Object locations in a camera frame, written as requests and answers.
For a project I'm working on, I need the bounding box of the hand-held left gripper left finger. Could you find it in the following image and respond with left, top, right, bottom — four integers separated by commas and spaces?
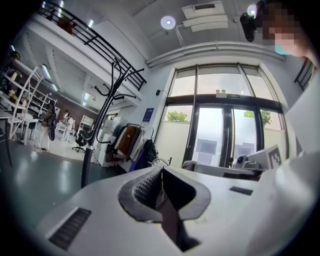
36, 165, 183, 256

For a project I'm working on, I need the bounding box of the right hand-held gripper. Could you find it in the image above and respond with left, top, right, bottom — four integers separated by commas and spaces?
193, 144, 283, 181

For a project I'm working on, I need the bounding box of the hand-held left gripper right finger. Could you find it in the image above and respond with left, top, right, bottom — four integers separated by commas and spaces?
163, 166, 261, 256

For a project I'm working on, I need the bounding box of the black coat stand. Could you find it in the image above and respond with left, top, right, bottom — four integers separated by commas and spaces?
80, 56, 146, 190

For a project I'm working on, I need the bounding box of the white shelving unit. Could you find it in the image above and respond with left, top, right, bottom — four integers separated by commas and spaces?
0, 64, 59, 146

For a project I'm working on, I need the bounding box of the white paper door notice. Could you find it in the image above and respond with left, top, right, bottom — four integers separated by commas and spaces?
198, 152, 214, 164

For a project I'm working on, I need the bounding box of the black-framed glass door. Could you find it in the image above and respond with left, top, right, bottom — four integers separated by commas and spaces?
164, 63, 290, 171

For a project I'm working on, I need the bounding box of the person's white shirt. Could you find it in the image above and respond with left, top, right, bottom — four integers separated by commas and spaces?
246, 72, 320, 256

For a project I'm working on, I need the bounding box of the purple garment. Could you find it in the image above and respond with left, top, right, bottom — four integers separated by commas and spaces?
128, 148, 149, 174

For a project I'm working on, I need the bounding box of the white hanging garment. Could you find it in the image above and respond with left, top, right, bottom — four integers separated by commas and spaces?
113, 126, 127, 156

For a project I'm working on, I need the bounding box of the black backpack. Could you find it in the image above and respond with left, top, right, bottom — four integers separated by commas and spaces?
141, 138, 159, 163

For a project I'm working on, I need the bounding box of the black office chair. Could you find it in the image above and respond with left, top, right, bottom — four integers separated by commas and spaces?
72, 129, 90, 153

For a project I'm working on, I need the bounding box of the emergency light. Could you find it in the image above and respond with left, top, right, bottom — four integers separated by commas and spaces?
215, 89, 241, 100

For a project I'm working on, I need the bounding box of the brown jacket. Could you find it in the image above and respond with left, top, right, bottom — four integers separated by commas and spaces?
116, 125, 138, 157

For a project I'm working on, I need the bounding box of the white locker cabinet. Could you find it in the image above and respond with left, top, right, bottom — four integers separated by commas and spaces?
96, 117, 121, 167

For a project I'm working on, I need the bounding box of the blue poster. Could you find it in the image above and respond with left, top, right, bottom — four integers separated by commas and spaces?
143, 107, 155, 123

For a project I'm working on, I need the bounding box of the white shelf unit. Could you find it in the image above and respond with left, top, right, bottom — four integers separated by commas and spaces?
80, 114, 95, 131

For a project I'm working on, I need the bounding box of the blue face mask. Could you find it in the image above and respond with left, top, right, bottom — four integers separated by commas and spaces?
274, 44, 292, 56

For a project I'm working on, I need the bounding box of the white ceiling air conditioner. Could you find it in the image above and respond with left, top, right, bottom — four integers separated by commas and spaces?
181, 2, 229, 33

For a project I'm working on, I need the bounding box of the person's head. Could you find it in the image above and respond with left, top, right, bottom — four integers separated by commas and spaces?
257, 0, 320, 67

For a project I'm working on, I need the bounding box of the black railing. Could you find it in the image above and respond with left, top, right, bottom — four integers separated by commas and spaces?
37, 0, 148, 91

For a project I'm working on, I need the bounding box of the black head camera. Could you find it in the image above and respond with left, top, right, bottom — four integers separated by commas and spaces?
239, 11, 258, 43

